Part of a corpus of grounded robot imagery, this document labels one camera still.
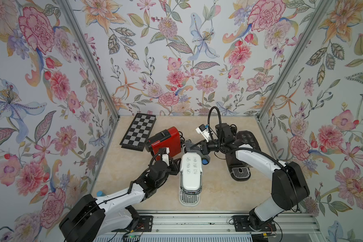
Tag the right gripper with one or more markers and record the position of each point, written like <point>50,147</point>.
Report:
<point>204,147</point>

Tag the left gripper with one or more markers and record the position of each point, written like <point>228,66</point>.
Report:
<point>174,166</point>

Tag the grey cleaning cloth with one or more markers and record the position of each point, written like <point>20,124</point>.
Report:
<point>190,147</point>

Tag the white coffee machine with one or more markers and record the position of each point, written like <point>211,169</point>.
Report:
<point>191,174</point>

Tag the red coffee machine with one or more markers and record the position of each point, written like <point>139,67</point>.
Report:
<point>169,138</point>

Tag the black coffee machine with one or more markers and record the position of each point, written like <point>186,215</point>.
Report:
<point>237,162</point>

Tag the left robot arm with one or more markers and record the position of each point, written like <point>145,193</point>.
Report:
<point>91,217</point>

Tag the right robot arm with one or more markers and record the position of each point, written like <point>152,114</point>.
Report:
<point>288,185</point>

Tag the black white chessboard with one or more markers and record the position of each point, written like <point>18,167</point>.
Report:
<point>138,132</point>

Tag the blue cylinder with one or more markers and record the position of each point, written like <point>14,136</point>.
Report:
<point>100,194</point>

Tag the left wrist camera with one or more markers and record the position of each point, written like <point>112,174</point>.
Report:
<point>165,156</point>

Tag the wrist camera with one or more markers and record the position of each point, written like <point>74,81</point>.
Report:
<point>205,132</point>
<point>165,156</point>

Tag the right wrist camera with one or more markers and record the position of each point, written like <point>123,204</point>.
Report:
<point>205,132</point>

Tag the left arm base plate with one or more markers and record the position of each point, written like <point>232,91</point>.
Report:
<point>140,224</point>

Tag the aluminium rail frame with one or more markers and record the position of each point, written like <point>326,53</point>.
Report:
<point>207,227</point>

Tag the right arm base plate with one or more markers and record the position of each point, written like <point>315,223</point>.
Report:
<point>243,223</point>

